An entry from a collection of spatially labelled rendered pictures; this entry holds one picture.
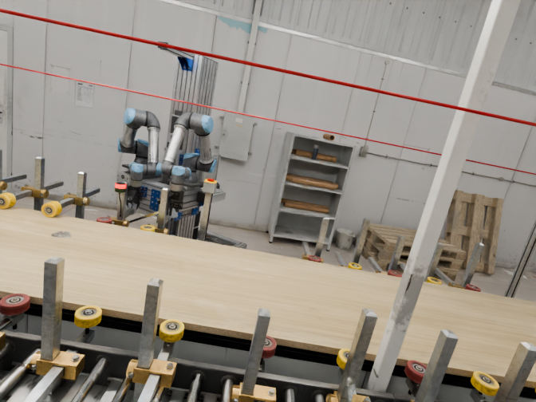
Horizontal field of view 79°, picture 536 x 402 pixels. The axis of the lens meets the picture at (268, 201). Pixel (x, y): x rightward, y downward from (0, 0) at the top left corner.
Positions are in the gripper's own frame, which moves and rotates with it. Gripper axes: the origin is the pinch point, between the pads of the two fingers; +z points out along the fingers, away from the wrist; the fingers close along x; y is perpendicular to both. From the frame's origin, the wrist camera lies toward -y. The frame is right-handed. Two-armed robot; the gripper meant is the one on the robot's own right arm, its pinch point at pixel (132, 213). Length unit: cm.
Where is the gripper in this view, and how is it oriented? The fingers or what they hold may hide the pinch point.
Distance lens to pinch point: 248.2
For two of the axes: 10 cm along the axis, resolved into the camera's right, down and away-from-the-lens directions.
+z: -2.0, 9.4, 2.7
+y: 0.0, -2.7, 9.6
